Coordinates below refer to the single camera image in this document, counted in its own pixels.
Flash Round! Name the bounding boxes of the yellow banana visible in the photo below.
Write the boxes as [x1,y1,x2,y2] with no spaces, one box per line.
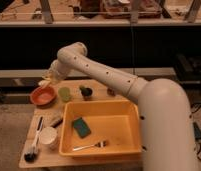
[38,80,50,89]

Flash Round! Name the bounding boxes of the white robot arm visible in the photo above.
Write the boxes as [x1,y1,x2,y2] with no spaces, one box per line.
[47,42,199,171]

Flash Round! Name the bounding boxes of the red bowl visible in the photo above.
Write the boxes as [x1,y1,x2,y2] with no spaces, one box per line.
[30,86,56,106]

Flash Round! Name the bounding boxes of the green cup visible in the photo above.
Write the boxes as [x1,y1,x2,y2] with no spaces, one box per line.
[58,87,71,102]

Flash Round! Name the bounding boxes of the white paper cup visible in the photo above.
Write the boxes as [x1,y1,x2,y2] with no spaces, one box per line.
[39,127,58,149]

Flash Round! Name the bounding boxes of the green sponge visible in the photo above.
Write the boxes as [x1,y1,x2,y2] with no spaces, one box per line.
[72,117,91,138]

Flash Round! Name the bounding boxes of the wooden table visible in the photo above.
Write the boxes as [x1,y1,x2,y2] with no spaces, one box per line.
[19,80,141,168]

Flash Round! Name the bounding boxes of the black white dish brush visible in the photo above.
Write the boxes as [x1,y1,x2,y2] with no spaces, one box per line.
[24,117,43,162]

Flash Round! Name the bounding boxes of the yellow plastic tub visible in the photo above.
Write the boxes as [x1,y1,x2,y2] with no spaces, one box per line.
[59,100,141,157]

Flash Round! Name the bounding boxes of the silver fork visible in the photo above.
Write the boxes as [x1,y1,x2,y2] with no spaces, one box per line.
[72,140,109,151]

